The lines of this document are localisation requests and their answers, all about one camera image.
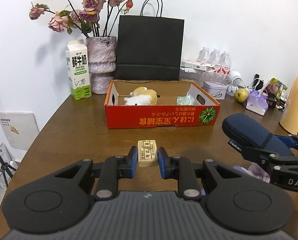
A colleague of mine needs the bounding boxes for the small cream label block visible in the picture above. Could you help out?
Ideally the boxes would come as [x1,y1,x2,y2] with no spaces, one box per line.
[137,140,158,167]

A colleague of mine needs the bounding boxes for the navy blue zip case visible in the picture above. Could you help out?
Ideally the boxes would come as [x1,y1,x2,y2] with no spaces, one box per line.
[222,113,294,157]

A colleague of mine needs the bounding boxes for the iridescent white plastic bag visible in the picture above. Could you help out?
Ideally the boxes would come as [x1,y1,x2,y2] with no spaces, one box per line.
[177,95,195,106]

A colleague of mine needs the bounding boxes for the yellow white plush toy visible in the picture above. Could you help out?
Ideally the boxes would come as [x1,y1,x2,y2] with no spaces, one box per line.
[124,87,158,106]

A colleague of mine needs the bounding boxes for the lavender fluffy towel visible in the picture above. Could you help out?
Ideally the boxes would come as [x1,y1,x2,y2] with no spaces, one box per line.
[234,163,270,183]

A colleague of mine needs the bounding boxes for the orange cardboard pumpkin box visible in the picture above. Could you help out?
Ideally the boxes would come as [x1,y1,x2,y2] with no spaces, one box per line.
[105,80,221,129]

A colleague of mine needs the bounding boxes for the small black box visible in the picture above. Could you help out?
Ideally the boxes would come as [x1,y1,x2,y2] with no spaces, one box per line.
[267,97,279,108]

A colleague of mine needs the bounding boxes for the purple white tissue pack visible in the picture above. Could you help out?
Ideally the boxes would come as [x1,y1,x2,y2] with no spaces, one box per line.
[246,90,268,116]

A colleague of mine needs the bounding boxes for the white floral tin box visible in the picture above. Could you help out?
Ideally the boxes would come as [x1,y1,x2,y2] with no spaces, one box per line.
[203,81,227,100]

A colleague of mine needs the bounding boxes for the colourful snack packet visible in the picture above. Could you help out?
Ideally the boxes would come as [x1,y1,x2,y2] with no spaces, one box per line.
[266,78,288,99]

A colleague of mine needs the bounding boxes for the yellow green pear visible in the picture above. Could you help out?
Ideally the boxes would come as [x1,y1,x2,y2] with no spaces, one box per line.
[234,88,249,103]

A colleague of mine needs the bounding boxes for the clear container with seeds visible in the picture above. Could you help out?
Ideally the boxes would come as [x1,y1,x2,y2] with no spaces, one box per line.
[179,67,205,87]

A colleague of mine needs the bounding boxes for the white pink flat carton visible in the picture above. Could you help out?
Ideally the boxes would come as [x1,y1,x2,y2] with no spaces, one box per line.
[180,60,214,71]

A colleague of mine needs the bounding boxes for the clear water bottle left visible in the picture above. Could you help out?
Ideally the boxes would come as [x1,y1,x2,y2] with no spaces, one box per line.
[197,47,210,63]

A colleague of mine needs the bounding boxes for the clear water bottle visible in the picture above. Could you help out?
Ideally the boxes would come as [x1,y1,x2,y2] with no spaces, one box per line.
[209,49,221,65]
[220,51,231,75]
[197,47,210,63]

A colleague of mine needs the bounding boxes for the clear water bottle middle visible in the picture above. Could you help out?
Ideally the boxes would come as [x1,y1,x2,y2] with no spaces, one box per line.
[209,49,221,65]

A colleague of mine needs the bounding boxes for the clear water bottle right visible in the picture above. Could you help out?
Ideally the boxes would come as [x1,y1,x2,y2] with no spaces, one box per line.
[220,51,231,75]

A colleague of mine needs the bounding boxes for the purple textured vase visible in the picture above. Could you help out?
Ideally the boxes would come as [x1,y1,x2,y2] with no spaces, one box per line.
[86,36,116,94]

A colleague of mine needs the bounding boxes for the white green milk carton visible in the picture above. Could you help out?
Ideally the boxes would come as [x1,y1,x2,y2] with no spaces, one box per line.
[65,40,92,100]

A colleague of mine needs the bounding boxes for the black paper shopping bag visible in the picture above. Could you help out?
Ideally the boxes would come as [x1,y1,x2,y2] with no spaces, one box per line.
[114,0,184,81]

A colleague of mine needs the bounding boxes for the dried pink rose bouquet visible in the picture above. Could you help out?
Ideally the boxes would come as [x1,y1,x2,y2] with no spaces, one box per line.
[28,0,134,38]

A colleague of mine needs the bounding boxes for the white round camera device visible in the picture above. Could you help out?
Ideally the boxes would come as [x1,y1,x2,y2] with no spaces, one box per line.
[227,70,242,94]

